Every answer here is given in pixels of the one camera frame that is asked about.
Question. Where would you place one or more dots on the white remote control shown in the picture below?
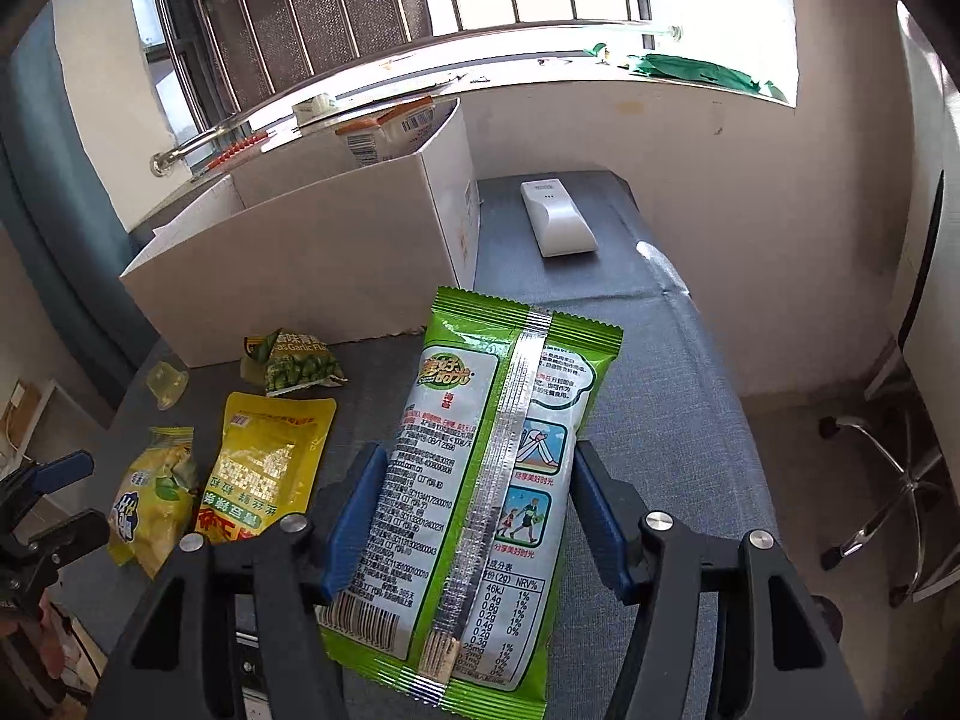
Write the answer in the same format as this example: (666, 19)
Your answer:
(559, 225)

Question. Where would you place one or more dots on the white standing appliance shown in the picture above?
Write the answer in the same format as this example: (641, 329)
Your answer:
(930, 165)

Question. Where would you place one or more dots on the orange white snack packet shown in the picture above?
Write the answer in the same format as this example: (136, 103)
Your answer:
(390, 136)

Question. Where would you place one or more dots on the white cardboard box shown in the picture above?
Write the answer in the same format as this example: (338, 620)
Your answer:
(300, 277)

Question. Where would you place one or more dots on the green plastic packet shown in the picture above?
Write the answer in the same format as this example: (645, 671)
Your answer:
(690, 69)

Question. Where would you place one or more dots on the small yellow jelly cup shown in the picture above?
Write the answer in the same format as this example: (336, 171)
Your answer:
(166, 386)

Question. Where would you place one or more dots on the tape roll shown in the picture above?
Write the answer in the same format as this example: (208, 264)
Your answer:
(311, 106)

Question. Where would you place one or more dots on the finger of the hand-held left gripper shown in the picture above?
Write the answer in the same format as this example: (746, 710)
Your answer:
(64, 465)
(75, 532)

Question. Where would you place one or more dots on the brown cardboard piece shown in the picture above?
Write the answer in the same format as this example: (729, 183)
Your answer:
(22, 401)

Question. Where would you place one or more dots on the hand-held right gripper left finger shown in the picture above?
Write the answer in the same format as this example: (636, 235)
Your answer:
(352, 517)

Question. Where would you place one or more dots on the yellow packet with blue letters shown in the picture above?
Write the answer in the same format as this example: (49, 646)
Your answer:
(150, 510)

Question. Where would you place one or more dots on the metal window railing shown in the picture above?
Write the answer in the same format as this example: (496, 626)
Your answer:
(187, 144)

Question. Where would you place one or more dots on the brown mesh cloth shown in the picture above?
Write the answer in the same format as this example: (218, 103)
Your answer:
(322, 22)

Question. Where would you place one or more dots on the chrome chair base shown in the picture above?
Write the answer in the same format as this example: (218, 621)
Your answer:
(911, 476)

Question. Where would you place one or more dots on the green pea snack packet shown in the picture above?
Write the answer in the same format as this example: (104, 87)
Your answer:
(300, 371)

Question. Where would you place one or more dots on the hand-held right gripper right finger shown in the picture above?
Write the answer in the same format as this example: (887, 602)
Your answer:
(600, 517)

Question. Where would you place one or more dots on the small green wrapper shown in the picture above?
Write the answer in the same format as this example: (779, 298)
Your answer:
(600, 51)

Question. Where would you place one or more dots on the teal curtain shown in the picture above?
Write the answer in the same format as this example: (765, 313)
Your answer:
(67, 240)

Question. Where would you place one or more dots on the green seaweed snack packet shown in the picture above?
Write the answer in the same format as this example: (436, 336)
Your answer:
(427, 480)

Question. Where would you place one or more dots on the yellow red snack packet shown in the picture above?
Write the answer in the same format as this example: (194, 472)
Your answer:
(262, 457)

